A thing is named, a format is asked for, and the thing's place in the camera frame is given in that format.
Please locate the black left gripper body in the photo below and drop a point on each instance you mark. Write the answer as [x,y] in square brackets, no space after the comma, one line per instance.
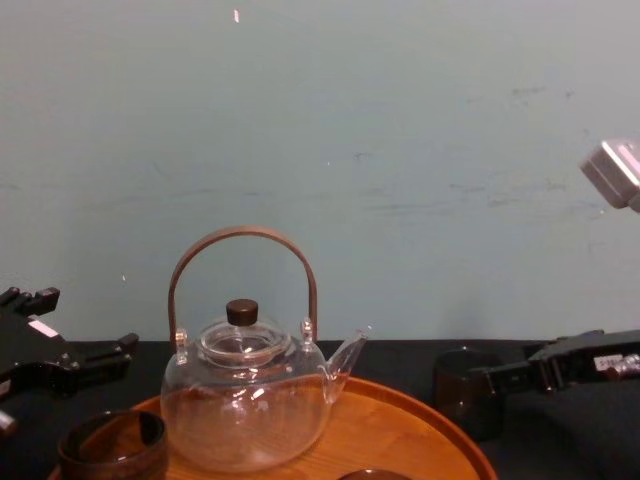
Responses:
[30,357]

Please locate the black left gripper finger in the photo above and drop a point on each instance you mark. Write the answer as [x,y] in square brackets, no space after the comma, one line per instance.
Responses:
[107,352]
[37,301]

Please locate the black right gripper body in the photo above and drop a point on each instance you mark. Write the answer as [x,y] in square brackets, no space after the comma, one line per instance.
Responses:
[580,362]

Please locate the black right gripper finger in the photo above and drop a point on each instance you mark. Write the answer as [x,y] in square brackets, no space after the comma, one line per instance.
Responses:
[541,350]
[512,376]

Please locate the dark smoked glass cup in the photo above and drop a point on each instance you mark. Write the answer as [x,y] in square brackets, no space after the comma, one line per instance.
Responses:
[460,395]
[369,474]
[112,452]

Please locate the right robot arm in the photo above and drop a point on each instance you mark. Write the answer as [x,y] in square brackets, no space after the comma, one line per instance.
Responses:
[617,172]

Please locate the round wooden tray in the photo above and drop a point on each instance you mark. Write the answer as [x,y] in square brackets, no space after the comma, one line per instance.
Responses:
[390,440]

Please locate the black table cloth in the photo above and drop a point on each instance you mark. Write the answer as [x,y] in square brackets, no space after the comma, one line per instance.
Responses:
[565,440]

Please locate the glass teapot lid dark knob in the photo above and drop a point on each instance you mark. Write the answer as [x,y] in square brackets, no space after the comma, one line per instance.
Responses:
[242,340]

